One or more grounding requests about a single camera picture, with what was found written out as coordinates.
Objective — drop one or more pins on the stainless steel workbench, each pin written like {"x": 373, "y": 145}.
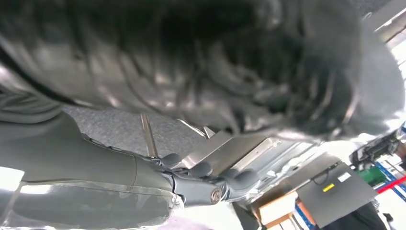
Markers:
{"x": 215, "y": 152}

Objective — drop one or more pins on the stamped grey metal panel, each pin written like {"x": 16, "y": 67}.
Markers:
{"x": 279, "y": 158}

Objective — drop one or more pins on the open cardboard box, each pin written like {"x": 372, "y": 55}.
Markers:
{"x": 276, "y": 208}

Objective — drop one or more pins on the grey box with labels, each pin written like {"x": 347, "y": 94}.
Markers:
{"x": 336, "y": 196}

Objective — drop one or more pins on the green plastic crate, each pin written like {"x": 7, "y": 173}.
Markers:
{"x": 371, "y": 176}

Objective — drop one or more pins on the red barrier belt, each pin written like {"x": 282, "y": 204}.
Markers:
{"x": 393, "y": 184}

